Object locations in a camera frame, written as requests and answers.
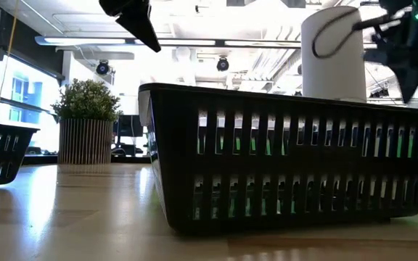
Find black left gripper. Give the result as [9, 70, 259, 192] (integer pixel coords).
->
[99, 0, 162, 54]

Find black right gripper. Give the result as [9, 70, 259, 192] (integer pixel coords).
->
[363, 10, 418, 104]

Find black plastic basket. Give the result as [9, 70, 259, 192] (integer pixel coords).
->
[138, 82, 418, 233]
[0, 121, 40, 189]

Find black round ceiling spotlight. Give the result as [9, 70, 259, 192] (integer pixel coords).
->
[216, 57, 231, 73]
[95, 59, 111, 76]

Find long ceiling light bar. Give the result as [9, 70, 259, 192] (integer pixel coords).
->
[34, 35, 303, 50]

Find white lamp with wooden base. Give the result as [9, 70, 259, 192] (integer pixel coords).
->
[300, 5, 368, 103]

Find black computer monitor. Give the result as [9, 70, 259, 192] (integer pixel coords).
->
[116, 114, 145, 138]

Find potted plant in ribbed pot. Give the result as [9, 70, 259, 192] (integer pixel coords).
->
[51, 78, 123, 166]

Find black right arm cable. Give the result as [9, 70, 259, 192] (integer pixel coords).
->
[311, 7, 391, 59]

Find cream yellow cable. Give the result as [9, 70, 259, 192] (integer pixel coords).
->
[0, 0, 20, 113]

